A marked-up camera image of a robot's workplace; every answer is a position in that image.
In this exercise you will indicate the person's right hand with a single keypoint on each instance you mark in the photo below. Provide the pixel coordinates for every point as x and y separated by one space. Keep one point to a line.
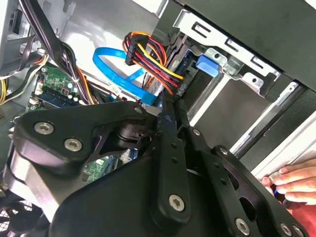
301 182

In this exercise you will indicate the hard disk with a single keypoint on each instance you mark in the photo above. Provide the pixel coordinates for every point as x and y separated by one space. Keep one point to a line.
207 66

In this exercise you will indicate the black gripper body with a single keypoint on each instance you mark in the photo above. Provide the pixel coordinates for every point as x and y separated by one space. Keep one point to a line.
118 209

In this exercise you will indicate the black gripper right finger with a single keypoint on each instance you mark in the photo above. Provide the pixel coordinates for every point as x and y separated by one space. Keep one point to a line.
234 182

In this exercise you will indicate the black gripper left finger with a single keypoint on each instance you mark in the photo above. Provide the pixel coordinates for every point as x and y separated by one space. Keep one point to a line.
61 123

